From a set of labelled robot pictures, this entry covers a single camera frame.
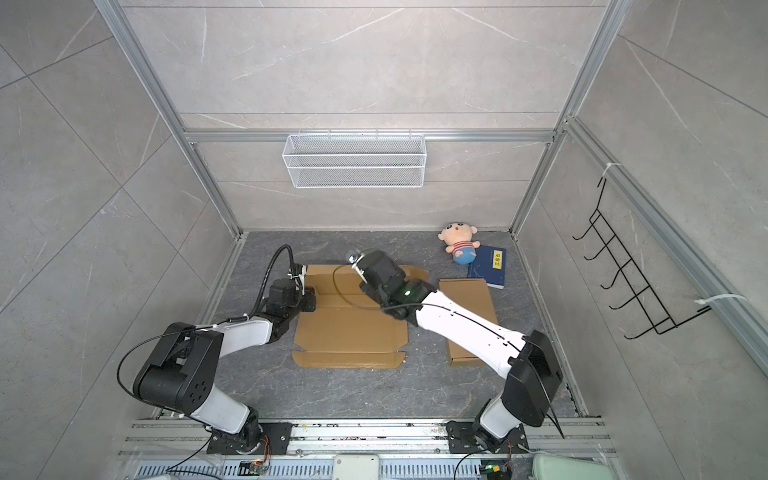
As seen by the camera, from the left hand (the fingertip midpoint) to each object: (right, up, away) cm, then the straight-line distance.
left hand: (311, 282), depth 95 cm
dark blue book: (+62, +5, +13) cm, 64 cm away
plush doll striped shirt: (+51, +15, +14) cm, 55 cm away
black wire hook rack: (+80, -4, -37) cm, 88 cm away
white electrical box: (+18, -41, -26) cm, 52 cm away
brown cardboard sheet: (+13, -14, -3) cm, 19 cm away
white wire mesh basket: (+14, +41, +6) cm, 44 cm away
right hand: (+23, +6, -15) cm, 28 cm away
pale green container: (+66, -42, -25) cm, 82 cm away
